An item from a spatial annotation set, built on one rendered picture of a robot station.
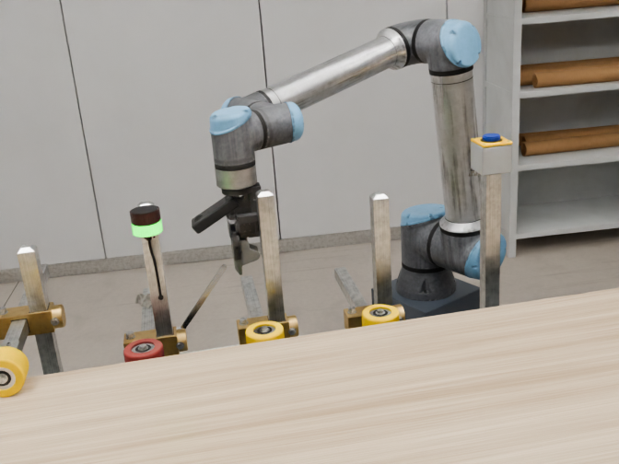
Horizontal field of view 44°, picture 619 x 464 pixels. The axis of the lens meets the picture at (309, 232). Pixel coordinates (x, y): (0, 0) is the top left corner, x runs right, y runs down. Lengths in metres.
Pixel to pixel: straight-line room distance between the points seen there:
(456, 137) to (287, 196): 2.34
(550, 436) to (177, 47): 3.25
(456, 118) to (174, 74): 2.35
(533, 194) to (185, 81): 2.11
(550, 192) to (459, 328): 3.19
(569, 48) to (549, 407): 3.39
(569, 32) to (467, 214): 2.51
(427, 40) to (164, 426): 1.20
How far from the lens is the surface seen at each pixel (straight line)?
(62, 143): 4.30
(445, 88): 2.05
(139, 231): 1.56
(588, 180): 4.80
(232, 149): 1.63
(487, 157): 1.70
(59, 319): 1.69
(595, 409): 1.36
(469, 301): 2.44
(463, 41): 2.02
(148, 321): 1.81
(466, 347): 1.51
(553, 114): 4.59
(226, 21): 4.13
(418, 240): 2.31
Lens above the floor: 1.64
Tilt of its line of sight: 20 degrees down
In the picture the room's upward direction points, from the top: 4 degrees counter-clockwise
